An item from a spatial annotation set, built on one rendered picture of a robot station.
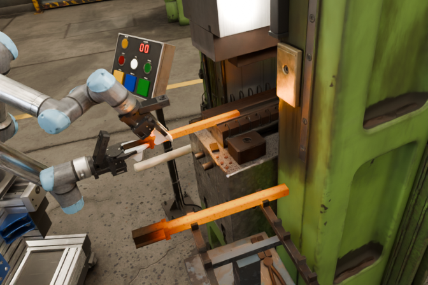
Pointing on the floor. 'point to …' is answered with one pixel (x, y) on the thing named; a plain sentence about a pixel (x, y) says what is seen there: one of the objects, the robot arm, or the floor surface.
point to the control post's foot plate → (172, 212)
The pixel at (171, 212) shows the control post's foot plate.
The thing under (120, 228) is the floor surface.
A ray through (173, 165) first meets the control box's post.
